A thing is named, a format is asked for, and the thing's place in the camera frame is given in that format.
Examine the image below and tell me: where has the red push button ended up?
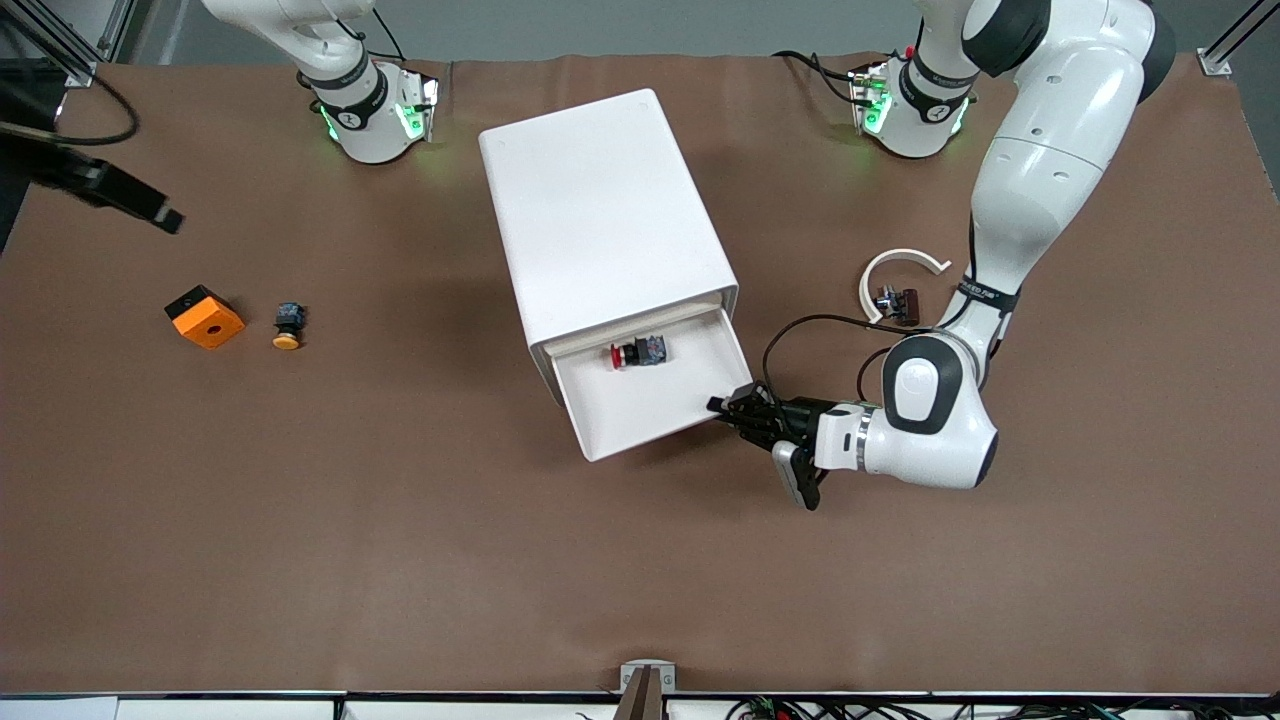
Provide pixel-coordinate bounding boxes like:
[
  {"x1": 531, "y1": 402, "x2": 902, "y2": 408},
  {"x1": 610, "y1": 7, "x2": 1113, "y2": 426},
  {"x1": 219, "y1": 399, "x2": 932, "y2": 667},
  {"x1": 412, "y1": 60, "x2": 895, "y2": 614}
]
[{"x1": 608, "y1": 336, "x2": 671, "y2": 372}]

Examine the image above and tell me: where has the orange box with hole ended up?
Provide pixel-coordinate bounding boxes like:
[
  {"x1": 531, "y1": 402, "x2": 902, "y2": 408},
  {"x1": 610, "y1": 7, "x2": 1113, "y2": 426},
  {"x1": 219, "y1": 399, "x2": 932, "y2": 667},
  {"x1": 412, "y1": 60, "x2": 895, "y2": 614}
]
[{"x1": 164, "y1": 285, "x2": 246, "y2": 351}]

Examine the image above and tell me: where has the white curved plastic clamp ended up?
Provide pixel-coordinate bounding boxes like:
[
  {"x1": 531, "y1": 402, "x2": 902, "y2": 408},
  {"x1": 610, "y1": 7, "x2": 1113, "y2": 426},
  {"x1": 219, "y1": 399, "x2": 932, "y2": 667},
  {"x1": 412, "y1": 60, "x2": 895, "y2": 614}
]
[{"x1": 860, "y1": 247, "x2": 952, "y2": 331}]

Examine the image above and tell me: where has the brown table mat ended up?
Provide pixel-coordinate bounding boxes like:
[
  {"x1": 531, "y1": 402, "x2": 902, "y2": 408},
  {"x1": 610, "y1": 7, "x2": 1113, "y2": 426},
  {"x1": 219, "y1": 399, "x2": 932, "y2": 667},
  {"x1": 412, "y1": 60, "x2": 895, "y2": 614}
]
[{"x1": 0, "y1": 52, "x2": 1269, "y2": 696}]

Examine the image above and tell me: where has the aluminium frame post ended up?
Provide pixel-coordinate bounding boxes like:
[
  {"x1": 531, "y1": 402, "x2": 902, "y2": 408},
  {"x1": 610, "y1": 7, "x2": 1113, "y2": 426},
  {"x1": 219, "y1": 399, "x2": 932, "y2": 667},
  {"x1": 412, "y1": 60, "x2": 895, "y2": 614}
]
[
  {"x1": 0, "y1": 0, "x2": 136, "y2": 91},
  {"x1": 1198, "y1": 0, "x2": 1280, "y2": 78}
]

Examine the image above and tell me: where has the black right base cable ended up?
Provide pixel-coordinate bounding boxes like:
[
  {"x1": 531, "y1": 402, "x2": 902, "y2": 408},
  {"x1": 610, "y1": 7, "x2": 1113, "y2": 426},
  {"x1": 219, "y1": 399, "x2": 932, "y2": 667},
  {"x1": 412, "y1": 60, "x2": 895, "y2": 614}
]
[{"x1": 320, "y1": 0, "x2": 407, "y2": 63}]

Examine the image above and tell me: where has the black base cable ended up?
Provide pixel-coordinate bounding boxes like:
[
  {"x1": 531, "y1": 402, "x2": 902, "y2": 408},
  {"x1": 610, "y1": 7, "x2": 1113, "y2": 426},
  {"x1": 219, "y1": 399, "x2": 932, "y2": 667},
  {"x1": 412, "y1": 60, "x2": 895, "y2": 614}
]
[
  {"x1": 320, "y1": 0, "x2": 407, "y2": 63},
  {"x1": 772, "y1": 48, "x2": 873, "y2": 104}
]

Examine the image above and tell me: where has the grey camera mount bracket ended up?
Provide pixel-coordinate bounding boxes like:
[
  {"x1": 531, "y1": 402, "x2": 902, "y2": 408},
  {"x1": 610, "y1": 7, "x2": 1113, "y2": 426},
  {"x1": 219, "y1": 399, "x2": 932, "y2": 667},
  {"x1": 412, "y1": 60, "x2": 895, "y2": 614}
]
[{"x1": 613, "y1": 660, "x2": 677, "y2": 720}]

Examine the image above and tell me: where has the black left base cable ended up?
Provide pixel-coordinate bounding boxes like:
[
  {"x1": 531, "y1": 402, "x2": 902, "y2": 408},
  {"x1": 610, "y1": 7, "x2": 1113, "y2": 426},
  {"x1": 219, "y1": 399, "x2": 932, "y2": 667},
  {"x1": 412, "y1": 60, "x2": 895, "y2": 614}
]
[{"x1": 772, "y1": 48, "x2": 873, "y2": 104}]

